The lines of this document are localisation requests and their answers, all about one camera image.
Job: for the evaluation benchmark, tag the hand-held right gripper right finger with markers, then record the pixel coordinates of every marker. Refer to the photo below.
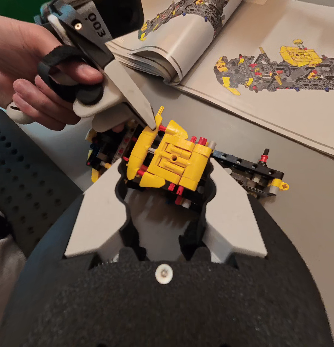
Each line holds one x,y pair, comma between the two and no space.
232,217

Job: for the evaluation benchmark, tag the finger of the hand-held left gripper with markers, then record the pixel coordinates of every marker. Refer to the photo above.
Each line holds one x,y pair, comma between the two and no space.
129,92
112,119

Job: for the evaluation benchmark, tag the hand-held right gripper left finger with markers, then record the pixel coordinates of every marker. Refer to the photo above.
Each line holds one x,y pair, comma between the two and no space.
99,217

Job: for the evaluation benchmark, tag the partly built lego car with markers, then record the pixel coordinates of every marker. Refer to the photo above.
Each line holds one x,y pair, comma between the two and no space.
169,160

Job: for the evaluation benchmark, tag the person's left hand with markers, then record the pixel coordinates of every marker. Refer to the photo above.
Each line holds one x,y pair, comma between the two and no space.
15,54

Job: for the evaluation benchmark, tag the green plastic bin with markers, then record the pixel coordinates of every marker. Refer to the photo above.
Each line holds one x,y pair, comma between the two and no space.
15,8

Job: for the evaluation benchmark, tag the open instruction booklet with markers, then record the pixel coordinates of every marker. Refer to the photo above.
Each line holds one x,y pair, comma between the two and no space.
291,108

